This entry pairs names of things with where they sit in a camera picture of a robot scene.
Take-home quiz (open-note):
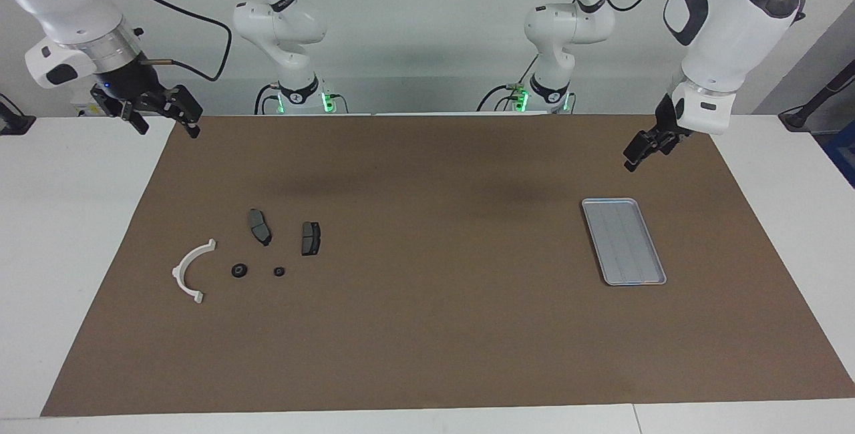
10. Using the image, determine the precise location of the black table clamp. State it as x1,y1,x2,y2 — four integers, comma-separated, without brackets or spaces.
0,93,35,136

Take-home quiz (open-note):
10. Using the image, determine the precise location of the white curved plastic bracket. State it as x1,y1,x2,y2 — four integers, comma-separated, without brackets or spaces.
172,239,218,304

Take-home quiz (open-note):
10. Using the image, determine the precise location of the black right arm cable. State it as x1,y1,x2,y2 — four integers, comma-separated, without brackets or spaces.
137,0,233,82

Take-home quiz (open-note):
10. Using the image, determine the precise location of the silver metal tray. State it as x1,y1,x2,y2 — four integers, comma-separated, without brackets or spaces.
581,198,667,286

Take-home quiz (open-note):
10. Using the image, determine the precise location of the blue box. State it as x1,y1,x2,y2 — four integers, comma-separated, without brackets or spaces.
823,120,855,188

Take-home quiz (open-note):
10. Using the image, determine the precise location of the black right base cable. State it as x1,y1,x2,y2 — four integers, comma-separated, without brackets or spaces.
254,83,285,116

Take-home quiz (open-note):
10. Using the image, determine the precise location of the short grey brake pad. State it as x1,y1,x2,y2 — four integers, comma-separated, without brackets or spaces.
301,221,323,256

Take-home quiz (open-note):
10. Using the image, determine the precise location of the black left base cable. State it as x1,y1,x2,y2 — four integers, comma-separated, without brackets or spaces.
476,53,540,112

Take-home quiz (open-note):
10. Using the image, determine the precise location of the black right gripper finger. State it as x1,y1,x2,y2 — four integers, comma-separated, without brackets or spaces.
107,101,149,135
164,85,204,139

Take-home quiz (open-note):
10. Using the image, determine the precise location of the black angled stand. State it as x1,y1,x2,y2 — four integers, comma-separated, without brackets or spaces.
778,60,855,131

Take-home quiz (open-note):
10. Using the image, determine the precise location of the long grey brake pad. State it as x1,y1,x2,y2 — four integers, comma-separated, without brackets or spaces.
248,209,273,246

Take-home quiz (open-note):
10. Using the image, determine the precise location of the black base cable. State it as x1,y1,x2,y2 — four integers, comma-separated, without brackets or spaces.
476,53,540,112
254,83,285,116

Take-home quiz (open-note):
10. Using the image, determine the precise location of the brown table mat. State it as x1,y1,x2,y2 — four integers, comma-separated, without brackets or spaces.
40,114,855,417

